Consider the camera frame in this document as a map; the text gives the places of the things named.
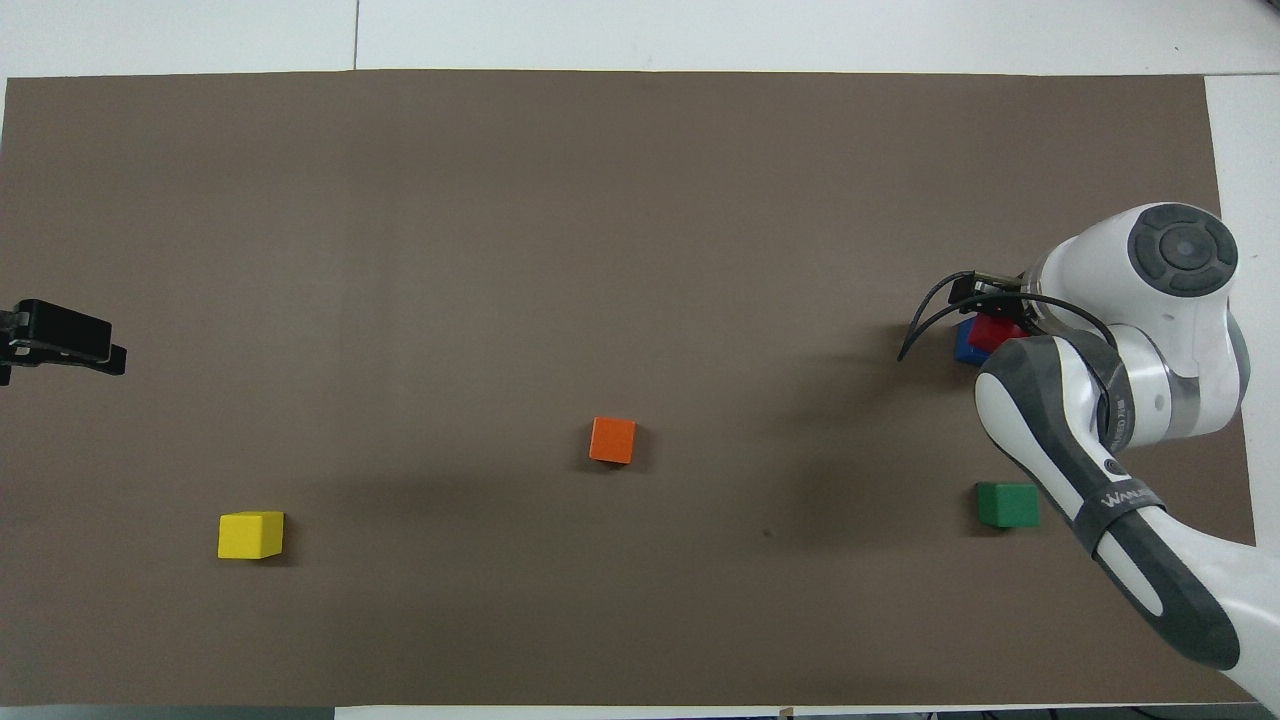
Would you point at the green wooden block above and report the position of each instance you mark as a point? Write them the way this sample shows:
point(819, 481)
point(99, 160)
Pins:
point(1008, 505)

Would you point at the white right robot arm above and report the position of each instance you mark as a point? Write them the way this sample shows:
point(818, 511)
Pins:
point(1180, 400)

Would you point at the orange wooden block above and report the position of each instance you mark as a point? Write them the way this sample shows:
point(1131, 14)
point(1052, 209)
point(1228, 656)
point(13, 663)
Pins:
point(612, 440)

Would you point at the yellow wooden block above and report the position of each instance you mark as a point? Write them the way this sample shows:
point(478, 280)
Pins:
point(250, 535)

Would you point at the blue wooden block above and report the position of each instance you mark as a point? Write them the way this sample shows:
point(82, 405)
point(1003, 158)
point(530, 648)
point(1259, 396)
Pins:
point(965, 345)

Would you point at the brown table mat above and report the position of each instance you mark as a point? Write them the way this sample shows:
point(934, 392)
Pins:
point(640, 200)

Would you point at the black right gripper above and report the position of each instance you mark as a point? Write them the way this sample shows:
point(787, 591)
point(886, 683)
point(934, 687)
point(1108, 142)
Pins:
point(1012, 308)

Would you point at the red wooden block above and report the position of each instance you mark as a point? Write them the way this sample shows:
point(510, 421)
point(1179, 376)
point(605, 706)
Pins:
point(990, 332)

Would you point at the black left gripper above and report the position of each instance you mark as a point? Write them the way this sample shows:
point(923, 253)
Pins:
point(8, 345)

